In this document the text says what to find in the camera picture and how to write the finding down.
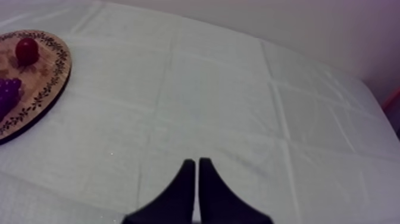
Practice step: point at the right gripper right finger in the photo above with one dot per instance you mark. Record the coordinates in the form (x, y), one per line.
(218, 203)

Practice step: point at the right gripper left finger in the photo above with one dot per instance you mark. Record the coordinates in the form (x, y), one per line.
(176, 203)

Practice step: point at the round wooden board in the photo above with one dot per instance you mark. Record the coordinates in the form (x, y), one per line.
(40, 84)

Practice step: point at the purple toy grapes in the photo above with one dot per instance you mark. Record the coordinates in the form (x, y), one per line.
(8, 95)

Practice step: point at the small red fruit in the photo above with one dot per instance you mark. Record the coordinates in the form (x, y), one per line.
(27, 51)

